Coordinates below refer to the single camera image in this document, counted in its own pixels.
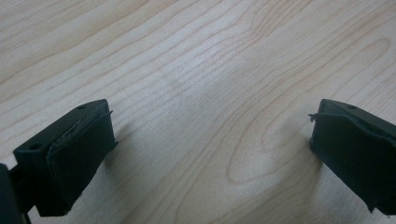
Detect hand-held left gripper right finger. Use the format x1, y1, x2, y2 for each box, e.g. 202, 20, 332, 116
308, 98, 396, 217

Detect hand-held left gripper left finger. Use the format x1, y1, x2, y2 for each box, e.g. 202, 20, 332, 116
12, 98, 119, 217

